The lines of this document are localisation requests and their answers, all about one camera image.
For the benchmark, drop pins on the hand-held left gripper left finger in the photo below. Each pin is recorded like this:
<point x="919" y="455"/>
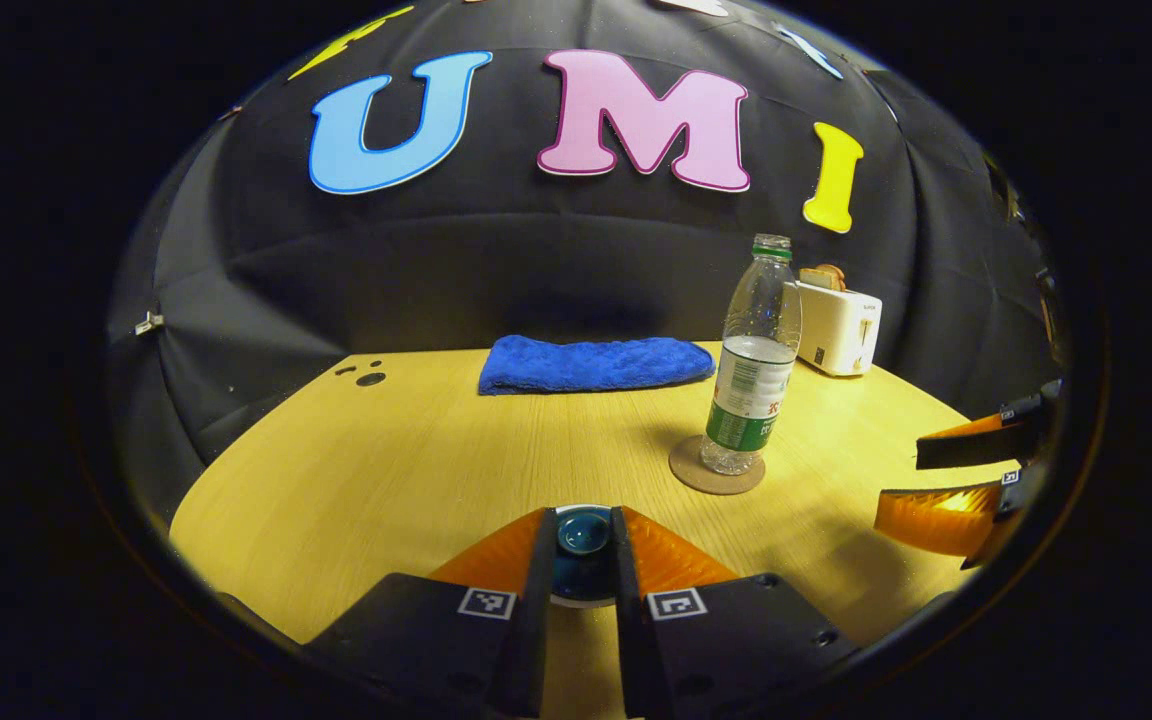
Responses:
<point x="536" y="620"/>

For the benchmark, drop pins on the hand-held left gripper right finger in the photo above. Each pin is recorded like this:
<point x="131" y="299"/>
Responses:
<point x="631" y="620"/>

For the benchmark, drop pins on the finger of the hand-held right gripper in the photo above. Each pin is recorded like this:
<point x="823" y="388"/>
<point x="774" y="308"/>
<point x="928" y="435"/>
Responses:
<point x="976" y="450"/>
<point x="936" y="520"/>

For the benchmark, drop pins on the white teacup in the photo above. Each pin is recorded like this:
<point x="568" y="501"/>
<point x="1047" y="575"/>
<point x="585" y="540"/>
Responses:
<point x="582" y="603"/>

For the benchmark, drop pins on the dark blue teacup lid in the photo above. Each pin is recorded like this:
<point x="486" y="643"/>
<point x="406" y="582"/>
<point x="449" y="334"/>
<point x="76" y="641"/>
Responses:
<point x="583" y="535"/>

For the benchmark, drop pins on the round brown coaster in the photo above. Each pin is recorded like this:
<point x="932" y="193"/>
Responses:
<point x="686" y="470"/>

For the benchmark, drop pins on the clear plastic water bottle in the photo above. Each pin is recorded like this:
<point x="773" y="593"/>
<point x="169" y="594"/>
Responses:
<point x="751" y="380"/>

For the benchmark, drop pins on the white toaster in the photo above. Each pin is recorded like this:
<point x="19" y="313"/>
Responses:
<point x="841" y="330"/>

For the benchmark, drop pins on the brown toast slice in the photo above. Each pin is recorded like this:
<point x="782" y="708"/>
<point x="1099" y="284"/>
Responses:
<point x="822" y="277"/>

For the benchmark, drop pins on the blue towel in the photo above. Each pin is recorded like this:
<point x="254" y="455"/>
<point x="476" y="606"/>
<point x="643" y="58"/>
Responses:
<point x="596" y="363"/>

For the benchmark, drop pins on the black backdrop cloth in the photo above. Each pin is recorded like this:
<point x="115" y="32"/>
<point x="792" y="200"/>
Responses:
<point x="536" y="250"/>

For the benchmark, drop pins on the white cloth clip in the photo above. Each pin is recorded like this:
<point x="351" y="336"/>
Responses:
<point x="148" y="322"/>

